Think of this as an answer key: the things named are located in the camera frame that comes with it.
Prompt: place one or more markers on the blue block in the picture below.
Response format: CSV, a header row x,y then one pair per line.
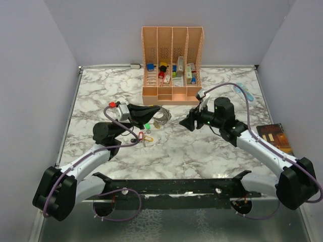
x,y
150,67

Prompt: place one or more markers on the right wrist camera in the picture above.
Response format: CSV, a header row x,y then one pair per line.
x,y
203,98

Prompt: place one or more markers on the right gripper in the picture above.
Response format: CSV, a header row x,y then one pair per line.
x,y
195,114

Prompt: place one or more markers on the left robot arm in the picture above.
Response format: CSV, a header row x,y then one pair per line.
x,y
60,189

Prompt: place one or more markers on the paperback book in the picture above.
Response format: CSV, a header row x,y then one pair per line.
x,y
275,135

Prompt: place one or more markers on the blue toothbrush package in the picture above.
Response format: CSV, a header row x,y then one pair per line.
x,y
251,99

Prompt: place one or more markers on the tall grey box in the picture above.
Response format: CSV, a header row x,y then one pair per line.
x,y
180,66

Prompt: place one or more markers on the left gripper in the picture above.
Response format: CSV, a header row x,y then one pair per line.
x,y
142,114

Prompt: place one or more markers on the blue cap bottle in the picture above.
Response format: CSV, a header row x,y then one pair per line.
x,y
193,80

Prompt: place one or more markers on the peach desk organizer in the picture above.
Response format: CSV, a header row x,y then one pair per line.
x,y
166,44

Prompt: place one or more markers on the white red box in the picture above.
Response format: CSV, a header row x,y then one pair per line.
x,y
190,71

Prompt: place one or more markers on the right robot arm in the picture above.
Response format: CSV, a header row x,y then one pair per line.
x,y
294,181

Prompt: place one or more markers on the metal keyring with yellow grip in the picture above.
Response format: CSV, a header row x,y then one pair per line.
x,y
164,118

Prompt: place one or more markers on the white adapter at wall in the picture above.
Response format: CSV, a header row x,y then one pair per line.
x,y
135,66

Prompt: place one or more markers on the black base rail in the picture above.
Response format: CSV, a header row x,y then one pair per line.
x,y
165,194

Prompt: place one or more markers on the yellow key tag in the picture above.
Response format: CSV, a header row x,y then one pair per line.
x,y
147,138

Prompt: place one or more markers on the green key tag with key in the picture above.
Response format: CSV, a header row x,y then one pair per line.
x,y
147,128

